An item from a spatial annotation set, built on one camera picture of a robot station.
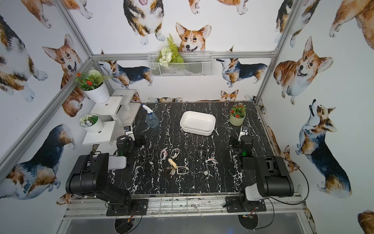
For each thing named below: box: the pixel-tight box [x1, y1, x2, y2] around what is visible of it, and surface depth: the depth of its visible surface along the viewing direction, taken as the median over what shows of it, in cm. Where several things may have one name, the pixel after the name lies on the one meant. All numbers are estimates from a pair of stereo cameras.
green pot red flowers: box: [228, 104, 247, 127], surface depth 102 cm
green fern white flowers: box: [156, 33, 185, 68], surface depth 82 cm
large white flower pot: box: [74, 69, 111, 104], surface depth 85 cm
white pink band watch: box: [205, 158, 219, 166], surface depth 90 cm
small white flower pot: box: [79, 113, 103, 134], surface depth 82 cm
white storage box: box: [179, 111, 217, 137], surface depth 109 cm
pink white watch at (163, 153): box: [160, 147, 169, 160], surface depth 94 cm
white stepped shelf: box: [81, 89, 142, 146], surface depth 91 cm
